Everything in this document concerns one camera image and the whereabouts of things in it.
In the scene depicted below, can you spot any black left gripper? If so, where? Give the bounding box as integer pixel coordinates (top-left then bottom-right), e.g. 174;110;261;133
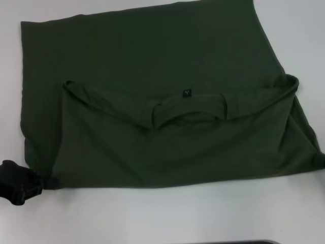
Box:
0;159;61;207

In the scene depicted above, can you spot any dark green T-shirt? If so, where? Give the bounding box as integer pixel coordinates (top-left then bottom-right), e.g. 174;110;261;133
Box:
19;0;325;192

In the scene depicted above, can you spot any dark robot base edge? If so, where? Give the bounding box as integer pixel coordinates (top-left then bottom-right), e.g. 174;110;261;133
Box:
203;238;280;244

